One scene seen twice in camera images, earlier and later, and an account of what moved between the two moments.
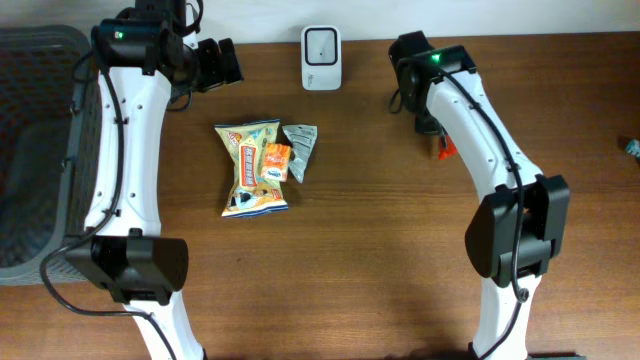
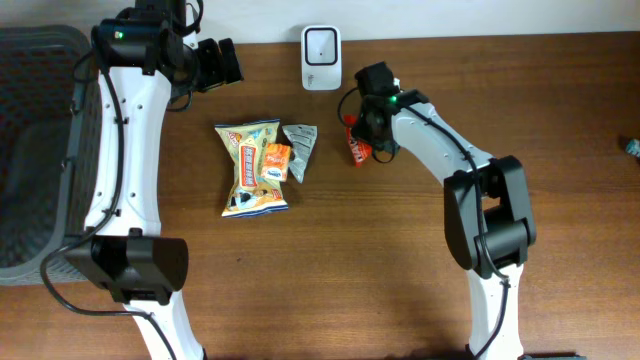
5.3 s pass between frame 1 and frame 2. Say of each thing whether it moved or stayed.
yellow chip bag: stayed
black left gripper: stayed
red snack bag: moved
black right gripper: moved
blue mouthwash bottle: stayed
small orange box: stayed
